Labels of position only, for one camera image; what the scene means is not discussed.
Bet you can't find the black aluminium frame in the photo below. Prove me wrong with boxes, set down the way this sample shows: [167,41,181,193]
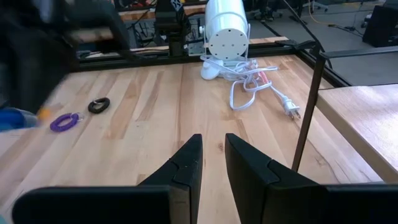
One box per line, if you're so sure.
[76,39,354,88]

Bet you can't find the blue coil keychain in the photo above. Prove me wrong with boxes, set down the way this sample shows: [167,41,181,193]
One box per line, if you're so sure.
[0,107,38,132]

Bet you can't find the pink cable tag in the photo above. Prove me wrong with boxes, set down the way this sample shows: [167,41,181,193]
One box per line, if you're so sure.
[257,70,271,85]

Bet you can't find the black coil keychain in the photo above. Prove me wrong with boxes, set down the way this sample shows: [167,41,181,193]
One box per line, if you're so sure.
[87,96,111,114]

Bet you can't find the black computer tower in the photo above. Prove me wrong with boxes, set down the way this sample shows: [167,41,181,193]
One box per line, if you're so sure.
[361,4,398,48]

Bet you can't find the white power cable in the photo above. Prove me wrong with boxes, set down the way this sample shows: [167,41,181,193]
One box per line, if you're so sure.
[200,55,302,121]

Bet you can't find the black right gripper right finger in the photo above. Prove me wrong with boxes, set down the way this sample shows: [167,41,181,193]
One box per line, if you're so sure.
[224,133,398,224]

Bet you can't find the yellow coil keychain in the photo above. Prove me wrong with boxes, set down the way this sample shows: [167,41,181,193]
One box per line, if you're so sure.
[37,107,53,122]

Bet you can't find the person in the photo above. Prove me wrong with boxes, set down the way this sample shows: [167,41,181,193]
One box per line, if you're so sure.
[256,0,284,22]

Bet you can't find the yellow hanging cable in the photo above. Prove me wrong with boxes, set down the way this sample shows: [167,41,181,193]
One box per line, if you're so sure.
[307,0,332,27]

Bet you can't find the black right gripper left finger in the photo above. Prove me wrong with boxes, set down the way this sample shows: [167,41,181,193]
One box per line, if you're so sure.
[12,133,204,224]

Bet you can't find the purple coil keychain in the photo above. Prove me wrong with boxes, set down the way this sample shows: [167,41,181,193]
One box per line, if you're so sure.
[49,112,85,133]

